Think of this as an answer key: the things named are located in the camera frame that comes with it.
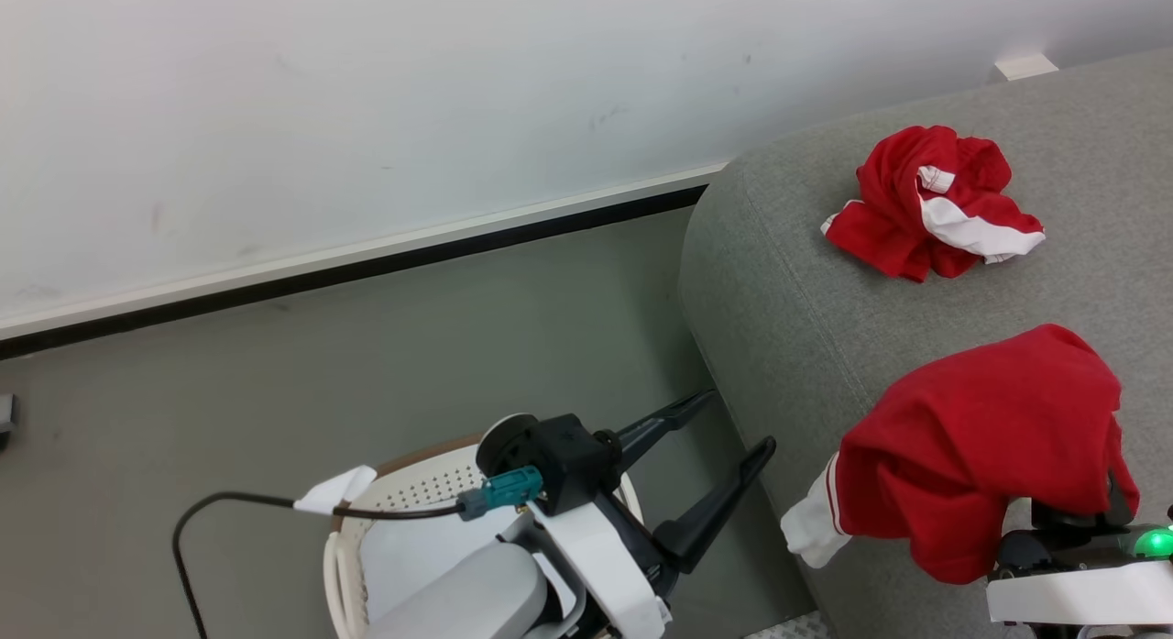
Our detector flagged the white wall box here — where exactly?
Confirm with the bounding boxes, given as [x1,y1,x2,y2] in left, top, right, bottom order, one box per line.
[993,53,1060,83]

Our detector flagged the thin black cable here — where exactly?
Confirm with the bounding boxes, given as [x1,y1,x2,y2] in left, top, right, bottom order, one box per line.
[172,490,461,639]

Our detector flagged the teal cable connector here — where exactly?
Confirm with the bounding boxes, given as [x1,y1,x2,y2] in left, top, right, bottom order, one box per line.
[455,466,544,522]

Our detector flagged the white tape tag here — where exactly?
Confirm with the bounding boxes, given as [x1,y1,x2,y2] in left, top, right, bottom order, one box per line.
[292,465,378,517]

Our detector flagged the red shirt striped white cuff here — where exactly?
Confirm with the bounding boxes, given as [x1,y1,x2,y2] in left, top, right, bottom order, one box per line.
[781,324,1141,586]

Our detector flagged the white speckled pad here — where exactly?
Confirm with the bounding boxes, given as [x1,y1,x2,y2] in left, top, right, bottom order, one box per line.
[742,611,831,639]

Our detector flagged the red garment wide white panel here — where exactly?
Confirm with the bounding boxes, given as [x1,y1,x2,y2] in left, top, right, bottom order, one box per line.
[821,125,1047,284]

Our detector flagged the white and black baseboard strip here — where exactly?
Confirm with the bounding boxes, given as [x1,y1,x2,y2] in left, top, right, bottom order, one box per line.
[0,161,731,361]

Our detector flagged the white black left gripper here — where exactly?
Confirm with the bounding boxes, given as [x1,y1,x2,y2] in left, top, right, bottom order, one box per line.
[502,389,778,639]

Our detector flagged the white laundry basket brown rim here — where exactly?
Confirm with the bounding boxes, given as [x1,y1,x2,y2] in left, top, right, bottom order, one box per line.
[323,435,644,639]

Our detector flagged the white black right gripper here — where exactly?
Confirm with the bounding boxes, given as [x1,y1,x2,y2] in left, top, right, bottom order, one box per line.
[986,469,1173,639]

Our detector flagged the grey fabric sofa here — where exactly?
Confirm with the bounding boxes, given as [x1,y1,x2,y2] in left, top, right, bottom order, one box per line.
[678,47,1173,639]

